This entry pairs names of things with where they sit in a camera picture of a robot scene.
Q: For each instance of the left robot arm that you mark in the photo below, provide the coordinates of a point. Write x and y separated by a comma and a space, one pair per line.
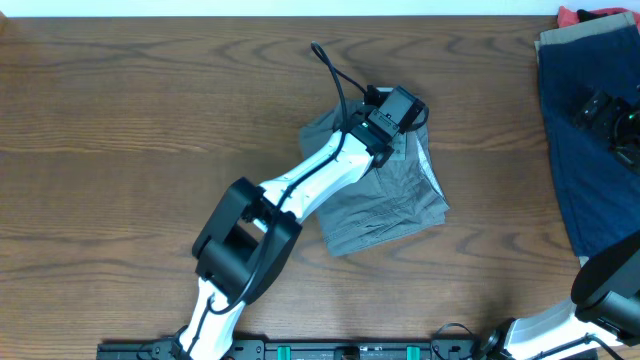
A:
248, 238

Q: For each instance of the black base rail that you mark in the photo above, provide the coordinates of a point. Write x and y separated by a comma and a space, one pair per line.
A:
167, 348

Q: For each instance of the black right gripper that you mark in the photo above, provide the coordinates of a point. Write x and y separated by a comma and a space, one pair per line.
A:
618, 107

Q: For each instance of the navy blue shorts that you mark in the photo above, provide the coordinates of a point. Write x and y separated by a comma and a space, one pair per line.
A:
585, 175

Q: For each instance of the red garment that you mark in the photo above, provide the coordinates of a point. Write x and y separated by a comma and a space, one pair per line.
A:
568, 17

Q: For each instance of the grey shorts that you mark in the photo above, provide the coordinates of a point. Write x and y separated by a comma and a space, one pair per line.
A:
401, 198

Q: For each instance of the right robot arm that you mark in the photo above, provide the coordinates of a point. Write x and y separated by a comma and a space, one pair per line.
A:
603, 309

